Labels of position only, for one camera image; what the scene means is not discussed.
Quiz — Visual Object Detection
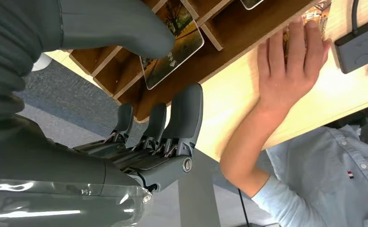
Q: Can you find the thin black cable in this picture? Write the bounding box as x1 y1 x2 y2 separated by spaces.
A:
237 188 251 227

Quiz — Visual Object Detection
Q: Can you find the printed card on desk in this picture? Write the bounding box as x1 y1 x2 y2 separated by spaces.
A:
282 0 333 63

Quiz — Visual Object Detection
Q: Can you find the white round object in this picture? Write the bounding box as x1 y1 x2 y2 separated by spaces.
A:
32 52 53 72

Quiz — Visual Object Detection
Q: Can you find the person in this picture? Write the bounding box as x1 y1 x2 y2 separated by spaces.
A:
252 123 368 227

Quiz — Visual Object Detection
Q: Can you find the black card reader cable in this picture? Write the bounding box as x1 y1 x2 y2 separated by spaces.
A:
351 0 360 35

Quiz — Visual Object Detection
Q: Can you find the wooden card holder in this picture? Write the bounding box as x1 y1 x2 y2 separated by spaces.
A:
68 0 323 123

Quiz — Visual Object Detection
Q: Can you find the grey square card reader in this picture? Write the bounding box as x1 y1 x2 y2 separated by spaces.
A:
334 20 368 75

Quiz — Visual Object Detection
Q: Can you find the card with white edge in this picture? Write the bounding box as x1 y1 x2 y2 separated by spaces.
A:
240 0 265 10

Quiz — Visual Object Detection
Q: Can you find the grey desk leg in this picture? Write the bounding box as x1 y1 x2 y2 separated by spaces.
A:
177 148 223 227

